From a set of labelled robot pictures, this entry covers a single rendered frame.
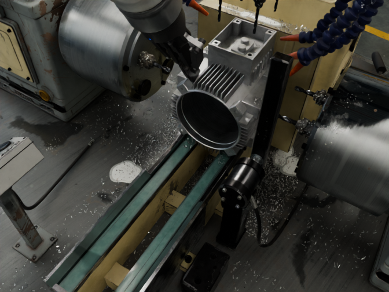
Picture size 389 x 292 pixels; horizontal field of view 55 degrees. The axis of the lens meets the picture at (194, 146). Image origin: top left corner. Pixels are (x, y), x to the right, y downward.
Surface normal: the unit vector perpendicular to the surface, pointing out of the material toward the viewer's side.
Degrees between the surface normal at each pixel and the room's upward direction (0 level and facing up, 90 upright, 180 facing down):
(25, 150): 57
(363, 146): 51
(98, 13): 32
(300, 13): 90
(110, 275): 0
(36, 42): 90
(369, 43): 0
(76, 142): 0
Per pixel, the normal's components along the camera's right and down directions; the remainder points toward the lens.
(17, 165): 0.73, 0.00
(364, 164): -0.47, 0.31
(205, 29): -0.53, 0.64
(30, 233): 0.85, 0.41
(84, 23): -0.34, -0.04
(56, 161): 0.02, -0.65
